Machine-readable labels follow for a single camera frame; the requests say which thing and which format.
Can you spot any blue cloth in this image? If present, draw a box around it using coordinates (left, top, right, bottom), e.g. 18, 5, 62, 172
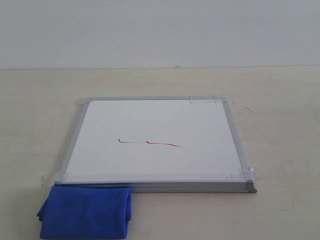
37, 186, 132, 240

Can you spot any white board with aluminium frame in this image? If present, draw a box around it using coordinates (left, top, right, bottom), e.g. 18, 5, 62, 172
54, 96, 257, 194

